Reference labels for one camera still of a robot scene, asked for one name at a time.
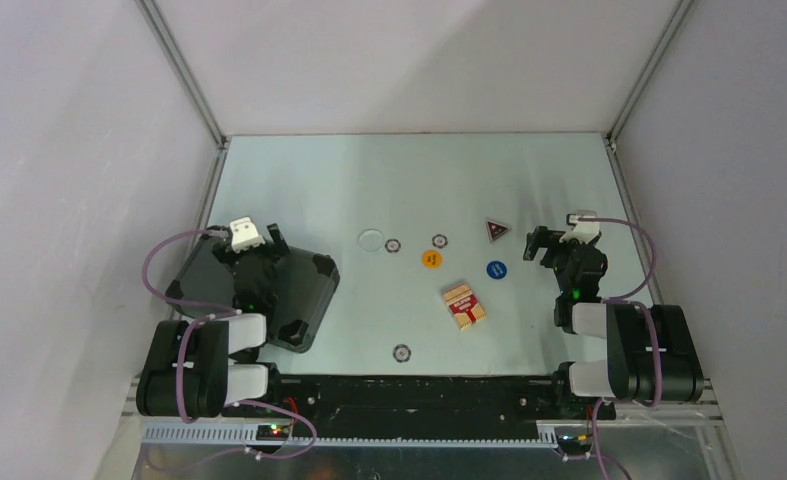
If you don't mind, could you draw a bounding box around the black poker set case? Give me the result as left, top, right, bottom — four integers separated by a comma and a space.
165, 235, 340, 353

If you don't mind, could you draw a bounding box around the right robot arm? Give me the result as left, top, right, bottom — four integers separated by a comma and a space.
523, 226, 705, 418

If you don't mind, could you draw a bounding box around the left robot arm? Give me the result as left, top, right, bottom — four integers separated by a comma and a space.
135, 227, 285, 424

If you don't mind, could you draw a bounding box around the triangular dealer button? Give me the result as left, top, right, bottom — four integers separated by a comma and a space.
485, 218, 512, 243

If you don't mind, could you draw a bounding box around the blue round button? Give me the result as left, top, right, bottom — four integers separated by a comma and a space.
486, 260, 508, 280

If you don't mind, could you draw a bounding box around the clear round disc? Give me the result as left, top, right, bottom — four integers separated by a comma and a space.
357, 229, 385, 252

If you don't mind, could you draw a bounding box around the poker chip middle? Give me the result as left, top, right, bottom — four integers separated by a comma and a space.
432, 234, 449, 249

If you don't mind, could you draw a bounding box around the red playing card box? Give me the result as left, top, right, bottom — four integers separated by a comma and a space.
442, 283, 486, 330

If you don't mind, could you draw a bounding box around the orange round button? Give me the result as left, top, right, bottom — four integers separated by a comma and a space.
421, 250, 443, 269

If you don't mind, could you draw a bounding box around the poker chip near disc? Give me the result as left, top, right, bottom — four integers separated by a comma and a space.
384, 238, 401, 253

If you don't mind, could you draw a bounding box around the poker chip front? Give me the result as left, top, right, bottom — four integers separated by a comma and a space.
392, 344, 412, 363

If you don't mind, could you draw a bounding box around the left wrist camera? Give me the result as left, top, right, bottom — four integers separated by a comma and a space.
229, 216, 266, 253

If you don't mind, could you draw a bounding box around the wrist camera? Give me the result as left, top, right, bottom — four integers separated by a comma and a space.
559, 210, 601, 244
229, 216, 266, 253

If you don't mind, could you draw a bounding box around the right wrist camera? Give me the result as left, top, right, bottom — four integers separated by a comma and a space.
559, 210, 601, 244

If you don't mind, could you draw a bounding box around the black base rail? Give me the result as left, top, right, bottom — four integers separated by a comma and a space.
223, 374, 618, 440

